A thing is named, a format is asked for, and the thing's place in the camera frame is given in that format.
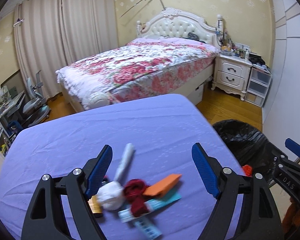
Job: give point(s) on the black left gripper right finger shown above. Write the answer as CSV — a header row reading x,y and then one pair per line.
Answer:
x,y
259,217

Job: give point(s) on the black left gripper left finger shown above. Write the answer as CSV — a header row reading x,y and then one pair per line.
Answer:
x,y
45,217

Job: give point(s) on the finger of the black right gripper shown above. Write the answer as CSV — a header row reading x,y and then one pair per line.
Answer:
x,y
287,174
293,146

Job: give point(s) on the orange foam fruit net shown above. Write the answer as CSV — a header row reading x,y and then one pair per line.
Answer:
x,y
248,170

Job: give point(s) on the yellow thread spool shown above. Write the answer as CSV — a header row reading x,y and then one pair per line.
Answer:
x,y
95,207

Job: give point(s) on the white tissue ball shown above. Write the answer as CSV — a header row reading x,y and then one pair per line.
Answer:
x,y
110,196

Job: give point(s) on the dark red wrapper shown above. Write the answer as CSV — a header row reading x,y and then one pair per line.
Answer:
x,y
133,193

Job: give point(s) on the light blue tube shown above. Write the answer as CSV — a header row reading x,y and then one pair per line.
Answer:
x,y
142,223

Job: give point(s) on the white tube with green print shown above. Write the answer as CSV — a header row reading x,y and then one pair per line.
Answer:
x,y
127,156

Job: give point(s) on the orange paper card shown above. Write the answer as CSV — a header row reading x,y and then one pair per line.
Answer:
x,y
161,188

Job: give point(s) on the black lined trash bin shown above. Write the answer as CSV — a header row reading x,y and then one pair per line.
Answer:
x,y
248,145

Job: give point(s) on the white wardrobe sliding door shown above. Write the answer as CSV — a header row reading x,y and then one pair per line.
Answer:
x,y
281,110

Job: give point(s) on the clear plastic drawer unit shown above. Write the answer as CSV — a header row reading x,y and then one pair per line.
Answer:
x,y
258,85

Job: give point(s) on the white two-drawer nightstand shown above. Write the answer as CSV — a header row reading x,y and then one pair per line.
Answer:
x,y
231,74

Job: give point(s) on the grey desk chair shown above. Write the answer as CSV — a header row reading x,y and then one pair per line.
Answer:
x,y
36,110

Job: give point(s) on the grey study desk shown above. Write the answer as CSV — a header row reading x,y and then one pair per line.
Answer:
x,y
9,106

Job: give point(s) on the white under-bed storage box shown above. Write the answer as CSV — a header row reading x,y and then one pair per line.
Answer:
x,y
196,96

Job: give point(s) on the bottles clutter on nightstand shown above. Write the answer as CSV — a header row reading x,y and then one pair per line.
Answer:
x,y
235,52

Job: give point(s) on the lavender bed sheet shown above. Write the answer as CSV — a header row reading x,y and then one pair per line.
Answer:
x,y
151,138

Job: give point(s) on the white tufted headboard bed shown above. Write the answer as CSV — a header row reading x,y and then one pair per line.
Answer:
x,y
175,23

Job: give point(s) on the floral pink quilt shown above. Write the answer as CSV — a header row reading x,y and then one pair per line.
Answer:
x,y
140,69

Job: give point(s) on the beige pleated curtains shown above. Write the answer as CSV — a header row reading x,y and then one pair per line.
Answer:
x,y
51,34

